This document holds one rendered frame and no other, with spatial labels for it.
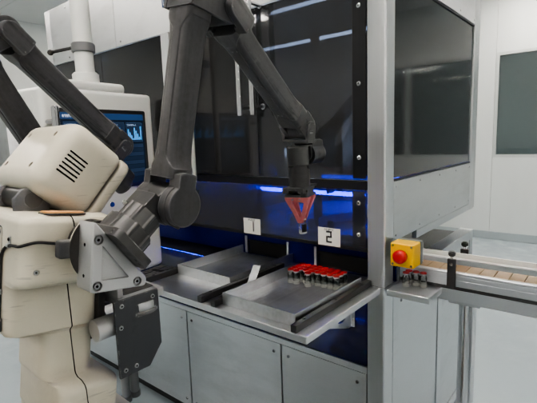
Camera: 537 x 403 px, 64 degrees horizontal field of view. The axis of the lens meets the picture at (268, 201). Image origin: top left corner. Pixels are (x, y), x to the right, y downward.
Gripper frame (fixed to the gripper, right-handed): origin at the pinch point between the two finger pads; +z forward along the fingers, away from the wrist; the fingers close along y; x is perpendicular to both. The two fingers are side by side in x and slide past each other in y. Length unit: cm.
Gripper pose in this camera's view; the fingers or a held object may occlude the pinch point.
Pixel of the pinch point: (301, 219)
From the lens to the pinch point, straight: 116.1
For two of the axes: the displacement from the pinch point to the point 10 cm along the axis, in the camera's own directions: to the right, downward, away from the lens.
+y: 4.1, -1.7, 8.9
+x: -9.1, 0.0, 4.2
